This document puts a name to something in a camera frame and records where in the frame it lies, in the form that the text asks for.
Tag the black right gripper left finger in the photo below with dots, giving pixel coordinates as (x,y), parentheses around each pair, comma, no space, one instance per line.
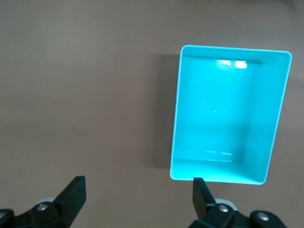
(71,202)

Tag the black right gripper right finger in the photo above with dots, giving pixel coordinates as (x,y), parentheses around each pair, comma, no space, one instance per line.
(204,204)

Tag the cyan plastic bin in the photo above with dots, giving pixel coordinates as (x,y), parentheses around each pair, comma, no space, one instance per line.
(213,107)

